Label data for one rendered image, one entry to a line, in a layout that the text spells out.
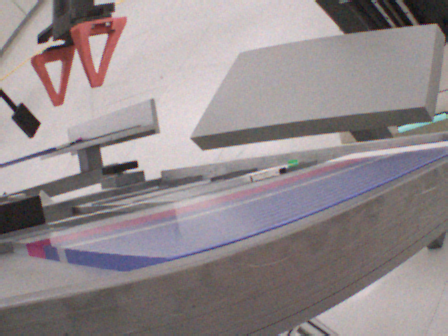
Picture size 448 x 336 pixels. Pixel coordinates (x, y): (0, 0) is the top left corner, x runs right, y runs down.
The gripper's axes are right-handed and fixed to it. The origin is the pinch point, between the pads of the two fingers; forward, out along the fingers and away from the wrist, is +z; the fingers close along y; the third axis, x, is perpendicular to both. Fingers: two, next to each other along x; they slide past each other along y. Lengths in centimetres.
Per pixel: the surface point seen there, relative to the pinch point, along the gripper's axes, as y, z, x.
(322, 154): 1.2, 12.5, 33.8
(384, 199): 37.4, 14.2, -0.5
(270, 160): -8.2, 12.3, 33.7
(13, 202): 6.9, 10.2, -14.3
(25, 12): -776, -244, 364
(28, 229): 7.1, 12.9, -13.1
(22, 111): -5.8, 0.3, -5.5
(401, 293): -30, 54, 96
